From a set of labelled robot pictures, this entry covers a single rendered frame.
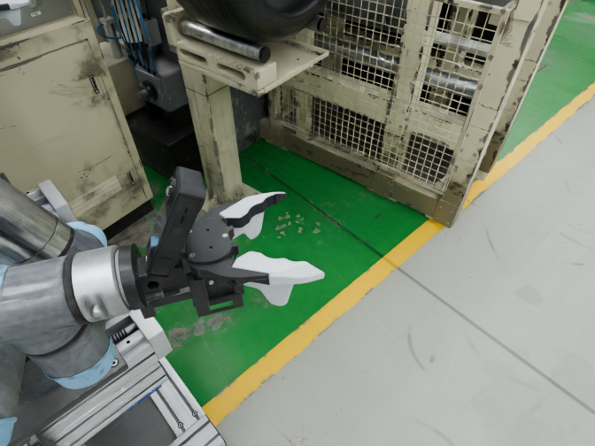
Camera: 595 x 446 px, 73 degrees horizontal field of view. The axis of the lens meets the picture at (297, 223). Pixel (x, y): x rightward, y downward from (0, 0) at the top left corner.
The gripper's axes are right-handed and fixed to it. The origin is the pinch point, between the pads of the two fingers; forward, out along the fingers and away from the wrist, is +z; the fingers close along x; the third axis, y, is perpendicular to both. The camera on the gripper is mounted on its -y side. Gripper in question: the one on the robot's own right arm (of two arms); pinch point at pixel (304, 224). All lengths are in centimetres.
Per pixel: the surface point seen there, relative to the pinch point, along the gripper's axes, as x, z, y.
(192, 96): -127, -8, 30
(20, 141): -109, -66, 30
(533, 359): -21, 91, 104
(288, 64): -97, 24, 13
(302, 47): -108, 32, 11
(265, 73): -83, 13, 10
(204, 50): -99, -2, 6
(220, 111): -124, 2, 37
